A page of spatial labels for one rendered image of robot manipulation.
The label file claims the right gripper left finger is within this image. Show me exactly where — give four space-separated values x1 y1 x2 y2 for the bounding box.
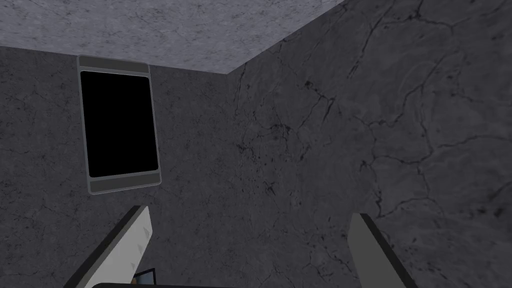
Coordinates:
63 205 153 288

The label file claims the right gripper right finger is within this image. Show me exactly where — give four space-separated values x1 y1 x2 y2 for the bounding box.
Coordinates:
346 212 419 288

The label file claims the black window with grey frame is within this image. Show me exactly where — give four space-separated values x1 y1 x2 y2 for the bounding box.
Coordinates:
76 55 163 196

